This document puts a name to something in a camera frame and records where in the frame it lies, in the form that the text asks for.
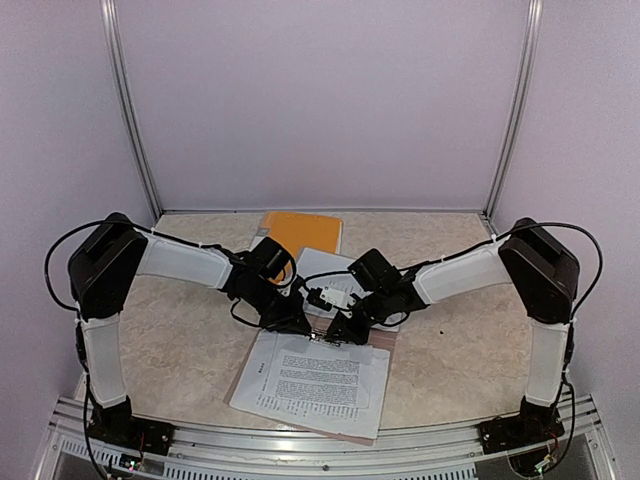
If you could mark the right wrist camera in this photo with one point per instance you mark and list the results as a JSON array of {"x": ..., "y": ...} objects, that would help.
[{"x": 327, "y": 298}]

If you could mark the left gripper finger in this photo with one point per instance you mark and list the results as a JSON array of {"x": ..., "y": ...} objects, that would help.
[
  {"x": 287, "y": 327},
  {"x": 300, "y": 323}
]

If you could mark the front aluminium rail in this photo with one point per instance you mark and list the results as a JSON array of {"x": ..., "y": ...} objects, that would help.
[{"x": 197, "y": 451}]

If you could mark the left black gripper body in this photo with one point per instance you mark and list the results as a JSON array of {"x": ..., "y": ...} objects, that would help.
[{"x": 272, "y": 310}]

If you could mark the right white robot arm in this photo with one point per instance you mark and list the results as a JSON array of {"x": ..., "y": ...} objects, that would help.
[{"x": 542, "y": 270}]

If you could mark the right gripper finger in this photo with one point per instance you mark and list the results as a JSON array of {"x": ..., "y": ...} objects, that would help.
[
  {"x": 346, "y": 337},
  {"x": 339, "y": 328}
]

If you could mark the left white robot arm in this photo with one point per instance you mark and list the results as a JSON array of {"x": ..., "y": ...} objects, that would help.
[{"x": 118, "y": 257}]

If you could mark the right aluminium frame post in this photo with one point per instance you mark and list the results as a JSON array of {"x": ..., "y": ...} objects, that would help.
[{"x": 517, "y": 108}]

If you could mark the left aluminium frame post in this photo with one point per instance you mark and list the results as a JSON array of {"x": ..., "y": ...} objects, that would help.
[{"x": 117, "y": 61}]

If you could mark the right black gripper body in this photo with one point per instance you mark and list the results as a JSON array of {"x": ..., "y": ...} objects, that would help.
[{"x": 374, "y": 313}]

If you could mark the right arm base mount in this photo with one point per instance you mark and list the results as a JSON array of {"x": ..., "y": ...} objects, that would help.
[{"x": 508, "y": 433}]

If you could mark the translucent grey plastic sheet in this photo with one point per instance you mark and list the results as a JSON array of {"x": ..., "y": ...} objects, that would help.
[{"x": 385, "y": 340}]

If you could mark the white printed paper sheets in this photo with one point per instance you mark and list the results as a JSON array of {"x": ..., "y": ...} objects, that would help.
[{"x": 327, "y": 270}]

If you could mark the metal clip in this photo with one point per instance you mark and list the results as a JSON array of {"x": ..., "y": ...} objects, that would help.
[{"x": 319, "y": 336}]

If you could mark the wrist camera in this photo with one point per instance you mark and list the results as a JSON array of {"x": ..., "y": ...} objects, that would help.
[
  {"x": 291, "y": 289},
  {"x": 327, "y": 298}
]

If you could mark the orange file folder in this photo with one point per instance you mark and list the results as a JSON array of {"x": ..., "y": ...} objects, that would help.
[{"x": 295, "y": 231}]

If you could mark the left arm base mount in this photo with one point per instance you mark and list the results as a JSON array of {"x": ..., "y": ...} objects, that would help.
[{"x": 131, "y": 432}]

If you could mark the aluminium frame post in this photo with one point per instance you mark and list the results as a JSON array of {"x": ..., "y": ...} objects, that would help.
[
  {"x": 517, "y": 108},
  {"x": 117, "y": 61}
]

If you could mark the remaining white paper stack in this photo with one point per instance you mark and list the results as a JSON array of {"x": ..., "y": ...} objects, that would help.
[{"x": 315, "y": 385}]

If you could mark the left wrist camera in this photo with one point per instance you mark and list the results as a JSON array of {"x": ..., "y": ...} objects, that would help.
[{"x": 291, "y": 289}]

